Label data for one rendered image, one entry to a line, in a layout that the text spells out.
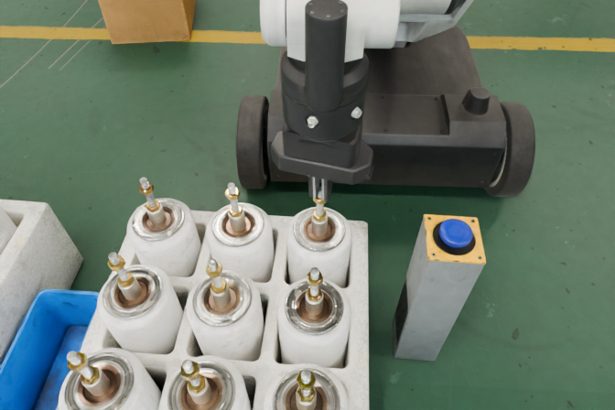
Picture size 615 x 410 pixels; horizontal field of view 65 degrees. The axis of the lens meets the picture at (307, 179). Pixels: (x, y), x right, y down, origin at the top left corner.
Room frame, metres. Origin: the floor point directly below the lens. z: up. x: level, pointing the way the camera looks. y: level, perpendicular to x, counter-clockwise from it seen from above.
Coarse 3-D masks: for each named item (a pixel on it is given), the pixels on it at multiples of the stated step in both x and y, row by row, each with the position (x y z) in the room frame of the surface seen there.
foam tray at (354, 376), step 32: (352, 224) 0.47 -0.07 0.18; (128, 256) 0.41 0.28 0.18; (352, 256) 0.41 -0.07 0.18; (352, 288) 0.35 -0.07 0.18; (96, 320) 0.30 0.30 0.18; (352, 320) 0.30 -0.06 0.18; (192, 352) 0.27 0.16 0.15; (352, 352) 0.25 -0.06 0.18; (160, 384) 0.24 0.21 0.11; (256, 384) 0.21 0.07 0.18; (352, 384) 0.21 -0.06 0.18
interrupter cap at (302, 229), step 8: (304, 216) 0.43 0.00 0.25; (328, 216) 0.43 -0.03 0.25; (336, 216) 0.43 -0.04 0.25; (296, 224) 0.41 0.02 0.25; (304, 224) 0.41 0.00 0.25; (328, 224) 0.42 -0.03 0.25; (336, 224) 0.41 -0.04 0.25; (344, 224) 0.41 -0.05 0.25; (296, 232) 0.40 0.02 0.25; (304, 232) 0.40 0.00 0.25; (312, 232) 0.40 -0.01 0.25; (328, 232) 0.40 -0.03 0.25; (336, 232) 0.40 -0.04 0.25; (344, 232) 0.40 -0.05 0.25; (296, 240) 0.39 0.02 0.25; (304, 240) 0.39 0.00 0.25; (312, 240) 0.39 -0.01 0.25; (320, 240) 0.39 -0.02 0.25; (328, 240) 0.39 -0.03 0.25; (336, 240) 0.39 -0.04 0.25; (312, 248) 0.37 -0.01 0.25; (320, 248) 0.37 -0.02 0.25; (328, 248) 0.37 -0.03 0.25
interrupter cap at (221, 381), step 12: (204, 360) 0.22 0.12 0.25; (180, 372) 0.20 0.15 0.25; (204, 372) 0.20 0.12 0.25; (216, 372) 0.20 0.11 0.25; (228, 372) 0.20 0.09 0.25; (180, 384) 0.19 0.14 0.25; (216, 384) 0.19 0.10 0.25; (228, 384) 0.19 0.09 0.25; (168, 396) 0.17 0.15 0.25; (180, 396) 0.18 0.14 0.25; (216, 396) 0.18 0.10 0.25; (228, 396) 0.18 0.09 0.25; (168, 408) 0.16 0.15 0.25; (180, 408) 0.16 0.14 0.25; (192, 408) 0.16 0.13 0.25; (204, 408) 0.16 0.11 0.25; (216, 408) 0.16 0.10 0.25; (228, 408) 0.16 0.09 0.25
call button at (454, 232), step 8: (448, 224) 0.36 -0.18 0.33; (456, 224) 0.36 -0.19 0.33; (464, 224) 0.36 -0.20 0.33; (440, 232) 0.35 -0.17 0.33; (448, 232) 0.34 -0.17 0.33; (456, 232) 0.34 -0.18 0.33; (464, 232) 0.34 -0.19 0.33; (472, 232) 0.35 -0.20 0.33; (448, 240) 0.33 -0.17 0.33; (456, 240) 0.33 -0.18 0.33; (464, 240) 0.33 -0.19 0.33
